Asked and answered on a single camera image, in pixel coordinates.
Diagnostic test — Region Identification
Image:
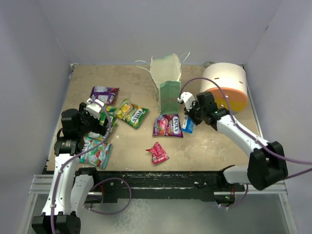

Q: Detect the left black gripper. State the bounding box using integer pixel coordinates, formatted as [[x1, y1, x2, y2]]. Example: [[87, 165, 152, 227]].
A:
[[77, 102, 110, 137]]

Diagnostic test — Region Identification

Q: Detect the green snack packet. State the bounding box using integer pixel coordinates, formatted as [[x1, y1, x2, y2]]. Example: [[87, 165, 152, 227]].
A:
[[85, 123, 117, 141], [105, 105, 117, 126]]

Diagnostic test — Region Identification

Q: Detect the blue snack packet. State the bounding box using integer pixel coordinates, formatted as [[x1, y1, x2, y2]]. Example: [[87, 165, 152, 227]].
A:
[[181, 115, 194, 134]]

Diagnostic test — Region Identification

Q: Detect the purple Fox's candy bag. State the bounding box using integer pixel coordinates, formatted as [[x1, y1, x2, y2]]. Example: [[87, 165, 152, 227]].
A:
[[153, 114, 183, 138]]

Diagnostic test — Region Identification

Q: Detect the white round drawer box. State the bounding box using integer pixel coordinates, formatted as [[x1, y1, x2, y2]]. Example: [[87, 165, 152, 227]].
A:
[[200, 62, 248, 113]]

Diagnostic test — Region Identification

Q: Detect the green paper bag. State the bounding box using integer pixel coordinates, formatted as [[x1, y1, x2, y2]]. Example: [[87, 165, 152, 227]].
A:
[[134, 51, 191, 116]]

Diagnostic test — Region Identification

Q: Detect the red snack packet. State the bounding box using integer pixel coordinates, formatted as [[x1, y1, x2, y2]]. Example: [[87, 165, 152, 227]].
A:
[[146, 142, 169, 165]]

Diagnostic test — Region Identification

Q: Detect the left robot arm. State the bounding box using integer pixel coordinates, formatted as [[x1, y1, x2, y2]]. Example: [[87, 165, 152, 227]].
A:
[[31, 99, 112, 234]]

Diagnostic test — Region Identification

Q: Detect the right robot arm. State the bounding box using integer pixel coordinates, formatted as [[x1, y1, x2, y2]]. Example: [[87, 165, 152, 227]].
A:
[[177, 92, 288, 191]]

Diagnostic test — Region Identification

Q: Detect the teal Fox's candy bag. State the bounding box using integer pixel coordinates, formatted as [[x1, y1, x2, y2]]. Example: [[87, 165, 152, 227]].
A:
[[80, 137, 113, 169]]

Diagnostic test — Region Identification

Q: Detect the yellow green Fox's candy bag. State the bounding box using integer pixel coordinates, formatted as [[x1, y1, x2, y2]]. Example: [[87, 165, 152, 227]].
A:
[[113, 99, 149, 129]]

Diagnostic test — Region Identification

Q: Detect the purple snack packet back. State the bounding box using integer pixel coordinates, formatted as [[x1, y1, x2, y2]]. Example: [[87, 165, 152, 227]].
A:
[[90, 86, 119, 105]]

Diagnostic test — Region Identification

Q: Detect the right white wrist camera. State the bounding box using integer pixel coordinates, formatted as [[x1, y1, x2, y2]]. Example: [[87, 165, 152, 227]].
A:
[[177, 92, 195, 111]]

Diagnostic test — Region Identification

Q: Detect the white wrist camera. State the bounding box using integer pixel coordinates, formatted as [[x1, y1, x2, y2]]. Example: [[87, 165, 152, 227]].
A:
[[177, 92, 195, 111], [85, 98, 104, 119]]

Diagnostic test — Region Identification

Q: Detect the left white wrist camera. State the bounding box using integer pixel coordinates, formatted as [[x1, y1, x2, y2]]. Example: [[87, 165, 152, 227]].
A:
[[85, 98, 104, 119]]

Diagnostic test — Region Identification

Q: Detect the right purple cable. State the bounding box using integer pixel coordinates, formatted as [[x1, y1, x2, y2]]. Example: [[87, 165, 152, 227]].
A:
[[178, 77, 312, 210]]

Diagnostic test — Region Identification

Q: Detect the purple cable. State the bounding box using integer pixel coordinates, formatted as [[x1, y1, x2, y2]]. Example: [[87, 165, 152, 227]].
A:
[[48, 98, 133, 234], [178, 77, 312, 210]]

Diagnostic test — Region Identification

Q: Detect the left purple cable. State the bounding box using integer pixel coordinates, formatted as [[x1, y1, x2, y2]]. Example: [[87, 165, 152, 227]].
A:
[[48, 98, 133, 234]]

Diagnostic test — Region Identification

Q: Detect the black base frame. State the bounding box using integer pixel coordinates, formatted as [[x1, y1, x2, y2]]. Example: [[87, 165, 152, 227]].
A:
[[42, 167, 246, 204]]

